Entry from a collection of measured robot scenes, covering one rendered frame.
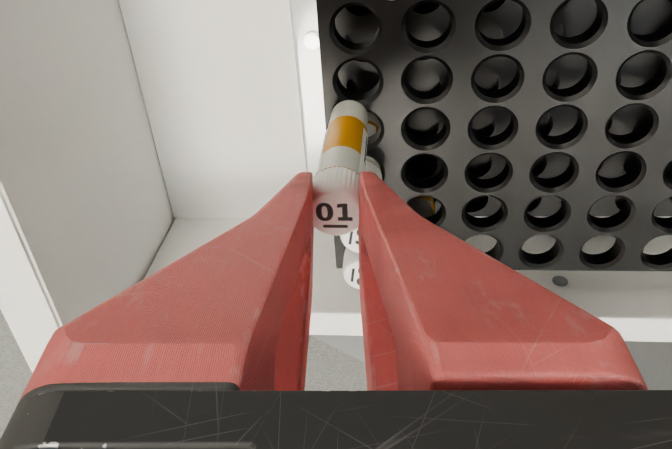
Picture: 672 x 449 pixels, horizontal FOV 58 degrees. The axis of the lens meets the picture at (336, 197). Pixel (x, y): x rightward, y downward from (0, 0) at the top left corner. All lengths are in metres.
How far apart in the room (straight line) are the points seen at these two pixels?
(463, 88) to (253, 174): 0.12
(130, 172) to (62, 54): 0.06
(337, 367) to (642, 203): 1.46
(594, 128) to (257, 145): 0.13
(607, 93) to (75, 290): 0.16
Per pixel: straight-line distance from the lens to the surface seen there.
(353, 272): 0.18
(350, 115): 0.16
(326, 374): 1.65
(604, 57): 0.17
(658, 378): 0.60
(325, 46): 0.16
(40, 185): 0.19
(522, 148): 0.17
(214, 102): 0.25
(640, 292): 0.24
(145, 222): 0.25
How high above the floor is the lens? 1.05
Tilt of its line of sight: 56 degrees down
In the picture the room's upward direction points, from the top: 172 degrees counter-clockwise
